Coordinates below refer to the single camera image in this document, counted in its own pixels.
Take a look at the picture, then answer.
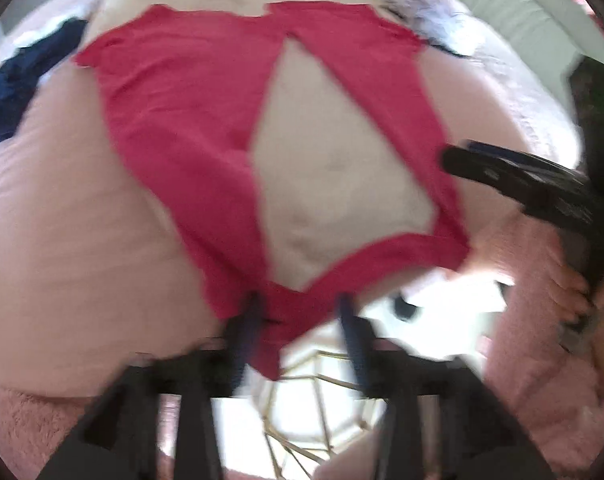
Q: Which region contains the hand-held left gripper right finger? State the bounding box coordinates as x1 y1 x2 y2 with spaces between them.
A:
339 295 558 480

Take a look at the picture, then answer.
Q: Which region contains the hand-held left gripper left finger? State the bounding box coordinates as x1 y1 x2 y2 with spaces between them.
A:
34 295 263 480

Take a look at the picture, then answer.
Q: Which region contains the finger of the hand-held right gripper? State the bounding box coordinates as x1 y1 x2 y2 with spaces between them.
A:
462 140 563 172
442 146 538 201

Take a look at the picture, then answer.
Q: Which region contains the red shirt with cream lining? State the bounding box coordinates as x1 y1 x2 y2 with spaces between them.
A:
74 2 470 381

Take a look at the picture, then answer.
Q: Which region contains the person's right hand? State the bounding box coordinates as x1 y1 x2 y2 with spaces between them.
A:
554 260 600 341

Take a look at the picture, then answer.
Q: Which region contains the pale pink pillow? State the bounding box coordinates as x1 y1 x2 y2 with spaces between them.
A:
452 5 583 171

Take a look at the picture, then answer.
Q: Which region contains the person's right slipper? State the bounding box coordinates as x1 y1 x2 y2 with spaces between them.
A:
392 290 433 323

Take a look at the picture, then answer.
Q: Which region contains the pink printed folded garment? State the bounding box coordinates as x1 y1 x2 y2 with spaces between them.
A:
377 0 475 58

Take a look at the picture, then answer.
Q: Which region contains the navy blue garment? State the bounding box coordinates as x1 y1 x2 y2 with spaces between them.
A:
0 17 90 143

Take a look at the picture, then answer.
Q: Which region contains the gold wire frame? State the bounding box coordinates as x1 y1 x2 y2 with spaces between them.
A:
252 350 397 480

